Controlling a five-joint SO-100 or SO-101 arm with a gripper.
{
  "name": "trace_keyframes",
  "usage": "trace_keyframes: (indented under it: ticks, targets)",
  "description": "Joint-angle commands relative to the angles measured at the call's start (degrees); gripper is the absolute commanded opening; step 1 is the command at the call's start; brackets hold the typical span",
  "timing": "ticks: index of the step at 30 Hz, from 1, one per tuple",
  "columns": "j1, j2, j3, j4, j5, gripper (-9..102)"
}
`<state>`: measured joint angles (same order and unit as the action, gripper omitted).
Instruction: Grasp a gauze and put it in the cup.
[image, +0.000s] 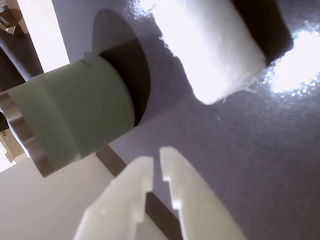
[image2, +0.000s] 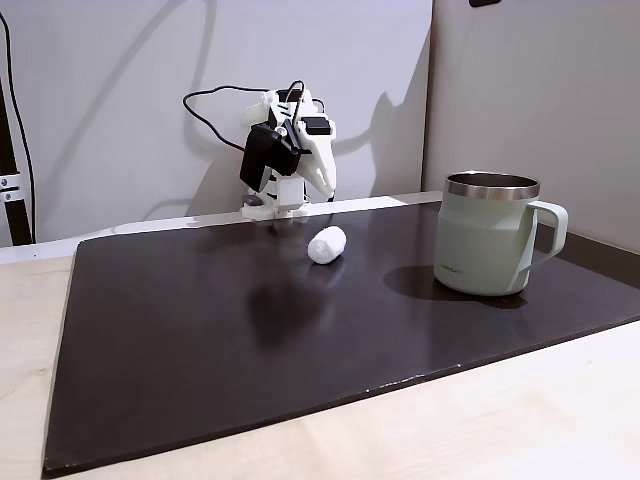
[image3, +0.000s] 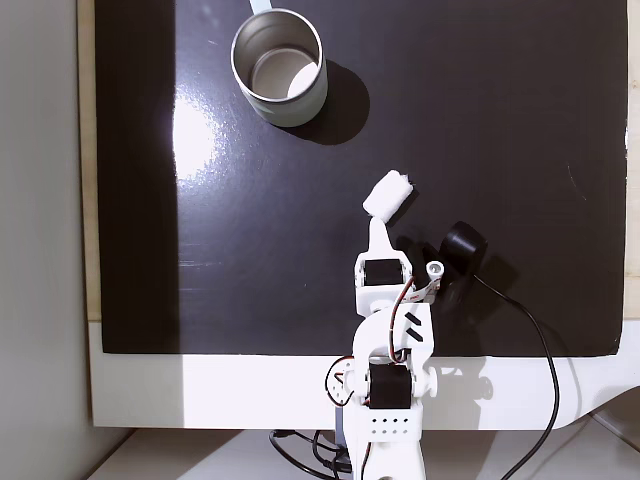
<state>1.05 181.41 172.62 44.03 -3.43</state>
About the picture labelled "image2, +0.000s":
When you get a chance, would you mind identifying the white gauze roll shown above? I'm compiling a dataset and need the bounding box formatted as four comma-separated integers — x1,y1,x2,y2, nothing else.
306,225,348,265

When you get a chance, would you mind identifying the black table mat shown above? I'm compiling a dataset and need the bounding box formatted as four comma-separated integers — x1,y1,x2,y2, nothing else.
41,201,640,479

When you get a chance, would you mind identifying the pale green steel mug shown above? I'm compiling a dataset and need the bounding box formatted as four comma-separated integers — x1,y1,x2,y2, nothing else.
432,171,570,297

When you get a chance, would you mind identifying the black camera box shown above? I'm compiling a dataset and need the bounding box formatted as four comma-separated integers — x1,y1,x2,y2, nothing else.
238,123,303,193

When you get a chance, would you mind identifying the black stand with white bracket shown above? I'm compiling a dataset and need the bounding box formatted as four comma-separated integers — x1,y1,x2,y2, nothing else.
0,74,34,247

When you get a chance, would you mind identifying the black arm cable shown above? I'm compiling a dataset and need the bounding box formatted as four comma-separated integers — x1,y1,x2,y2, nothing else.
181,79,307,152

